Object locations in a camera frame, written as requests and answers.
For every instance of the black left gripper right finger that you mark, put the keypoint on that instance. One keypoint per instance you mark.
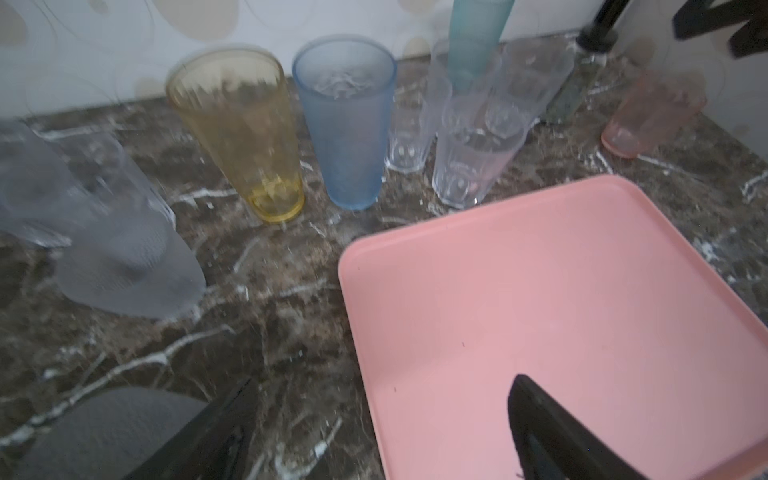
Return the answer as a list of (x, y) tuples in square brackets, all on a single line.
[(552, 444)]

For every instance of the herb spice jar black lid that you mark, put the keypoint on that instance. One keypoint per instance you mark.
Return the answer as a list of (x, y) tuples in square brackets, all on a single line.
[(591, 48)]

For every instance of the tall yellow plastic tumbler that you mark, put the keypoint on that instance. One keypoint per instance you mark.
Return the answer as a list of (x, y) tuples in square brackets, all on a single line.
[(235, 101)]

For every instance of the frosted clear cup near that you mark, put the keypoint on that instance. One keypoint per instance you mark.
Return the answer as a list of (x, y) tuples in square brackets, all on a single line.
[(125, 255)]

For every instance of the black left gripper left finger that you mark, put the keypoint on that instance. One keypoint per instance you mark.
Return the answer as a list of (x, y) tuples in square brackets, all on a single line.
[(213, 445)]

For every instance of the pink short plastic cup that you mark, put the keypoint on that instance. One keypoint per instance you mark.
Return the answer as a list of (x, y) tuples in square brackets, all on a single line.
[(656, 107)]

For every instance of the clear glass far left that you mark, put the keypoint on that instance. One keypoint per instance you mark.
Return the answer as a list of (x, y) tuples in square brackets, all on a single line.
[(33, 180)]

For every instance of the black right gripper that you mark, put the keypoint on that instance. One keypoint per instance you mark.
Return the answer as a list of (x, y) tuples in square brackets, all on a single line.
[(699, 17)]

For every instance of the tall blue frosted tumbler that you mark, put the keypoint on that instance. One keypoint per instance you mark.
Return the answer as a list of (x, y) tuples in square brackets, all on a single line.
[(346, 87)]

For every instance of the black corner frame post right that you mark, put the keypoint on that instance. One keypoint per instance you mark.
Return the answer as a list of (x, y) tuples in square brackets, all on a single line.
[(608, 14)]

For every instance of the pink plastic tray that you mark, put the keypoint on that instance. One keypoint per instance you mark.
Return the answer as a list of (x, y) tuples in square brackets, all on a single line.
[(588, 289)]

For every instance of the tall teal textured tumbler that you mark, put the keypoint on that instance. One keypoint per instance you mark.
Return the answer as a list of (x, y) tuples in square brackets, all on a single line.
[(483, 20)]

